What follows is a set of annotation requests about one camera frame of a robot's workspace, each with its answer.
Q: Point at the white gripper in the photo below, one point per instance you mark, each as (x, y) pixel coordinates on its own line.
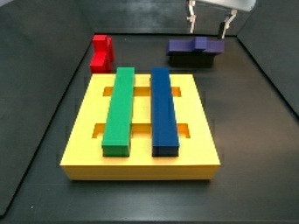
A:
(237, 5)

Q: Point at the purple interlocking puzzle block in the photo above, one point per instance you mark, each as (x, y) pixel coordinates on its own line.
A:
(195, 45)

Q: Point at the yellow slotted board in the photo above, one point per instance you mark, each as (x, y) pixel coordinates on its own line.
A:
(198, 160)

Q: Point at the red interlocking puzzle block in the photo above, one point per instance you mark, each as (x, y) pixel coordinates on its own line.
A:
(103, 58)

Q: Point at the blue long bar block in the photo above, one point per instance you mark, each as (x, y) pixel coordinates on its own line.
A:
(164, 130)

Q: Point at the green long bar block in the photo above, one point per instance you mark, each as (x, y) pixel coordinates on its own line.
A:
(116, 138)

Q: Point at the black angle bracket fixture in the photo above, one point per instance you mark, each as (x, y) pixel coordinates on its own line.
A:
(191, 60)

